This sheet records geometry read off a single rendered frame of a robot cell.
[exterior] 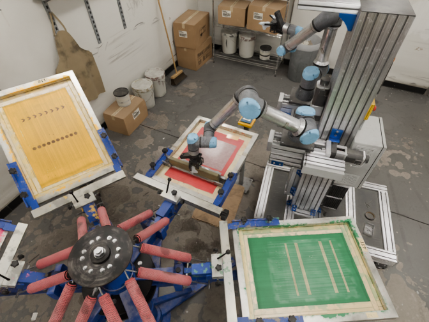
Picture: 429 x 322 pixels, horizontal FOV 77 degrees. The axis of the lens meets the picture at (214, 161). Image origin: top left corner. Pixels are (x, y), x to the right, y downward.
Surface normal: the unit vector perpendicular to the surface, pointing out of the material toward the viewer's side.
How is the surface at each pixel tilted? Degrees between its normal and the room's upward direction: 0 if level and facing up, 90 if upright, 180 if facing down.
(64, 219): 0
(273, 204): 0
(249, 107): 86
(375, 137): 0
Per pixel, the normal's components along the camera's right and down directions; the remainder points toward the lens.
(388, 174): -0.01, -0.67
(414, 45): -0.44, 0.67
